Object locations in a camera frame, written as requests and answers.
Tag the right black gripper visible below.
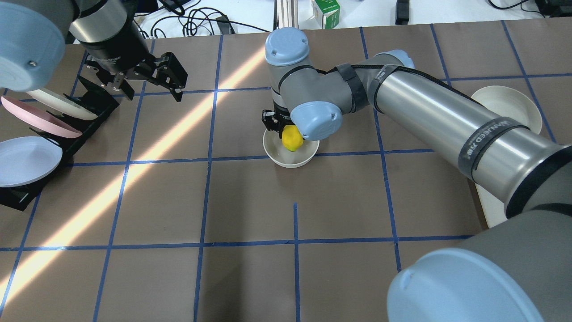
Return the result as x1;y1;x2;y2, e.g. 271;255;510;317
261;101;294;136

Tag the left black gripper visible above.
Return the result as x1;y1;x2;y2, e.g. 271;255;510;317
69;0;188;102

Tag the yellow lemon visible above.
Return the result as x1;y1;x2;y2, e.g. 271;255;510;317
281;125;304;152

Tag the white bowl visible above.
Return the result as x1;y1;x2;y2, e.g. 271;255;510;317
263;130;320;169

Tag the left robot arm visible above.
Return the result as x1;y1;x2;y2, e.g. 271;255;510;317
0;0;188;102

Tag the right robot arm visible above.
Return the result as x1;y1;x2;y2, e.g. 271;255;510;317
263;27;571;322

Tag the black dish rack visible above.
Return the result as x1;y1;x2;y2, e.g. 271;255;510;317
0;76;119;211

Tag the white plate in rack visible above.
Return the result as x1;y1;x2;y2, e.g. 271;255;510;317
26;88;98;121

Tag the pink plate in rack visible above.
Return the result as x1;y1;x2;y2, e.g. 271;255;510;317
1;95;82;139

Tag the green white carton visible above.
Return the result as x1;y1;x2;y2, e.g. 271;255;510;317
312;0;341;30

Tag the light blue plate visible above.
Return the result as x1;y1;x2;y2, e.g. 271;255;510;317
0;136;63;188

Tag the black power adapter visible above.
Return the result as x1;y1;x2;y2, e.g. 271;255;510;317
395;0;410;25

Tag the cream round plate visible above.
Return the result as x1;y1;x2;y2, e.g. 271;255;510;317
471;85;542;134

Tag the cream rectangular tray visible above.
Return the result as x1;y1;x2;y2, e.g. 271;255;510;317
475;185;508;228

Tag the black cables bundle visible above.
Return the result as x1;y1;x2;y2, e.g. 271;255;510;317
130;0;271;40

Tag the aluminium frame post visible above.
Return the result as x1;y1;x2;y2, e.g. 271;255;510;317
273;0;299;31

